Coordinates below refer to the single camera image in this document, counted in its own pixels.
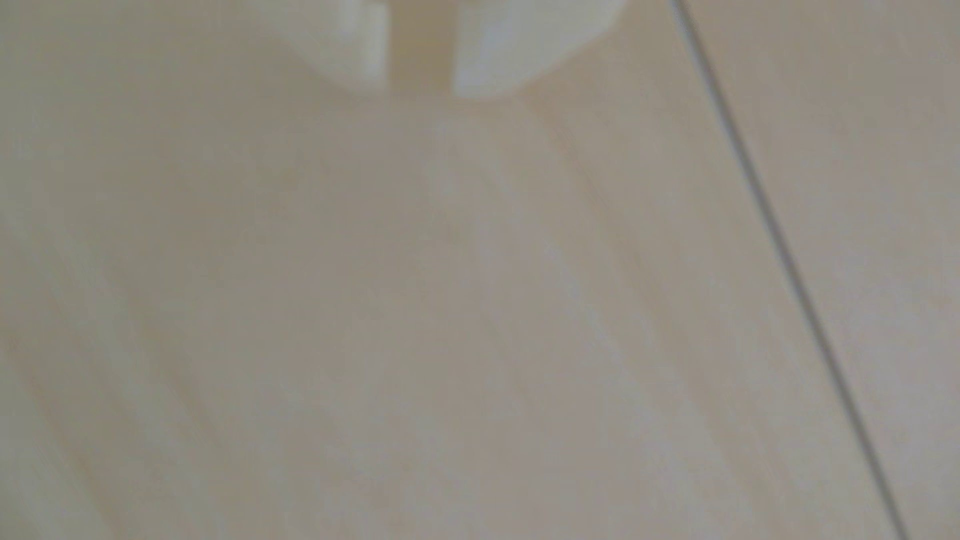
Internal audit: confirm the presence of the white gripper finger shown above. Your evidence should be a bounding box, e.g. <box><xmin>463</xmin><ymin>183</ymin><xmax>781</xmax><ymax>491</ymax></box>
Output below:
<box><xmin>247</xmin><ymin>0</ymin><xmax>391</xmax><ymax>95</ymax></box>
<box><xmin>452</xmin><ymin>0</ymin><xmax>627</xmax><ymax>100</ymax></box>

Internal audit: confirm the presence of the light plywood sheet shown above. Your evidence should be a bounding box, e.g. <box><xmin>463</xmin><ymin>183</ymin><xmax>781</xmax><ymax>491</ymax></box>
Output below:
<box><xmin>678</xmin><ymin>0</ymin><xmax>960</xmax><ymax>540</ymax></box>
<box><xmin>0</xmin><ymin>0</ymin><xmax>905</xmax><ymax>540</ymax></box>

